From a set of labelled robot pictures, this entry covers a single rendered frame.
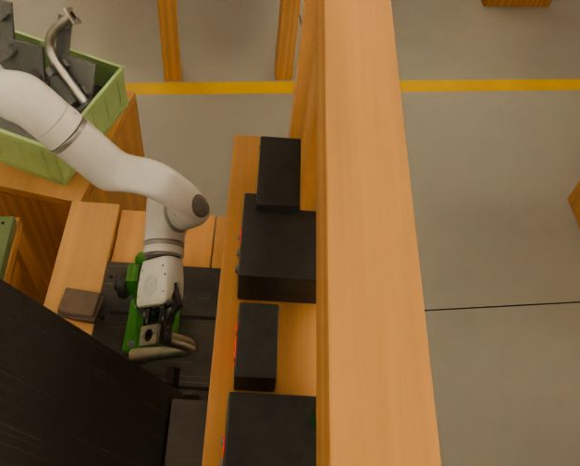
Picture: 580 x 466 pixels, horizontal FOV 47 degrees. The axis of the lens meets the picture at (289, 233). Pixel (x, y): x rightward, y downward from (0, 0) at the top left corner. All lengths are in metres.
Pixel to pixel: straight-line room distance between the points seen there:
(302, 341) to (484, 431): 1.81
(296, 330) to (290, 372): 0.07
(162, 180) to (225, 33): 2.74
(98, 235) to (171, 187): 0.66
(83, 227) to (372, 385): 1.47
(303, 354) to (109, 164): 0.55
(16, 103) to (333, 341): 0.85
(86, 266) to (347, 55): 1.22
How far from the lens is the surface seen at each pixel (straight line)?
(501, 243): 3.24
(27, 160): 2.21
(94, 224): 1.96
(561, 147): 3.80
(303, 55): 1.40
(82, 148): 1.30
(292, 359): 1.01
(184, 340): 1.39
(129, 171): 1.32
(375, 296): 0.61
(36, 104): 1.28
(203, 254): 1.89
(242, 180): 1.19
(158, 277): 1.35
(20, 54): 2.35
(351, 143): 0.72
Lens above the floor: 2.46
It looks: 54 degrees down
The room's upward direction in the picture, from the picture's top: 8 degrees clockwise
